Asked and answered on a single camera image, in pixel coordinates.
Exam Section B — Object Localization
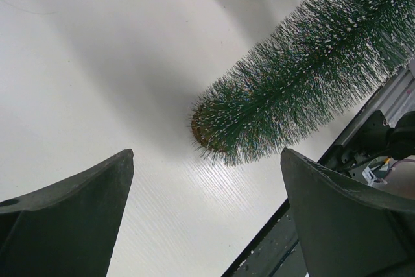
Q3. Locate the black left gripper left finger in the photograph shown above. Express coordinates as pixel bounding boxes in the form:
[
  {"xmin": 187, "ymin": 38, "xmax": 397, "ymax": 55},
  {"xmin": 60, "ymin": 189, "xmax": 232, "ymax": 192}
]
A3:
[{"xmin": 1, "ymin": 149, "xmax": 134, "ymax": 276}]

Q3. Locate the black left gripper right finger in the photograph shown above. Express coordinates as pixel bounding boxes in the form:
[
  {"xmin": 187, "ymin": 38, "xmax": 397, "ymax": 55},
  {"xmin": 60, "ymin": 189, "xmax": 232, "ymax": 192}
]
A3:
[{"xmin": 281, "ymin": 148, "xmax": 414, "ymax": 276}]

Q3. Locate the small green bottlebrush christmas tree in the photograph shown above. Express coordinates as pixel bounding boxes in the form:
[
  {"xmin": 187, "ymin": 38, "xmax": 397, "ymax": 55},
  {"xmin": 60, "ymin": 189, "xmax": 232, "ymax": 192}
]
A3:
[{"xmin": 191, "ymin": 0, "xmax": 414, "ymax": 165}]

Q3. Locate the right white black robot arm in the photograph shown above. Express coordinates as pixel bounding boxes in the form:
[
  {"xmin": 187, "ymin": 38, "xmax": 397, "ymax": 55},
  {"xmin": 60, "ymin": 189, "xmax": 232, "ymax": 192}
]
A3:
[{"xmin": 318, "ymin": 110, "xmax": 414, "ymax": 186}]

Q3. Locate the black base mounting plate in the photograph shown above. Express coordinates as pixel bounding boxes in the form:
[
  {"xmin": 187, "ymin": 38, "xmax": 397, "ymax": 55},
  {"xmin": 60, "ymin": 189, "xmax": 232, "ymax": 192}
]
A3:
[{"xmin": 223, "ymin": 200, "xmax": 308, "ymax": 277}]

